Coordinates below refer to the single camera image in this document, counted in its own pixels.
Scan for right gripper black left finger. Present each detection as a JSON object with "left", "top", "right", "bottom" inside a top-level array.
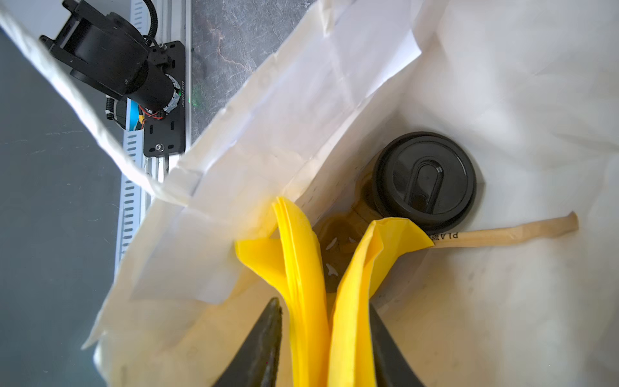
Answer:
[{"left": 214, "top": 298, "right": 282, "bottom": 387}]

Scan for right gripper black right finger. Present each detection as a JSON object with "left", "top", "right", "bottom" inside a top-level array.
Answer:
[{"left": 369, "top": 304, "right": 424, "bottom": 387}]

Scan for yellow napkin sheets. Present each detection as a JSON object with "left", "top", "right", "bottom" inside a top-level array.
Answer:
[{"left": 235, "top": 197, "right": 434, "bottom": 386}]

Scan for black cup lid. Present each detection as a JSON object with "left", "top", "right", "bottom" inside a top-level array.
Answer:
[{"left": 371, "top": 132, "right": 477, "bottom": 234}]

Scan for brown paper straw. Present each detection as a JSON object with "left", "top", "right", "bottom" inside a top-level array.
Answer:
[{"left": 430, "top": 211, "right": 580, "bottom": 248}]

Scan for white patterned paper bag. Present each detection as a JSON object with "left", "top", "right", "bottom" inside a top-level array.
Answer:
[{"left": 1, "top": 1, "right": 618, "bottom": 386}]

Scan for brown pulp carrier top piece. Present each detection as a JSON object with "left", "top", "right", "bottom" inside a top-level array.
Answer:
[{"left": 314, "top": 211, "right": 369, "bottom": 293}]

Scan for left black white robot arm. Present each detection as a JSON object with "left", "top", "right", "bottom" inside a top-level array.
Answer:
[{"left": 40, "top": 1, "right": 185, "bottom": 116}]

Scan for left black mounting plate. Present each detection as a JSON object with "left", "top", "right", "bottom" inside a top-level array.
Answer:
[{"left": 140, "top": 40, "right": 186, "bottom": 157}]

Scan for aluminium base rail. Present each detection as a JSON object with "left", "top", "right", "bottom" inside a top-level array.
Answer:
[{"left": 114, "top": 0, "right": 192, "bottom": 273}]

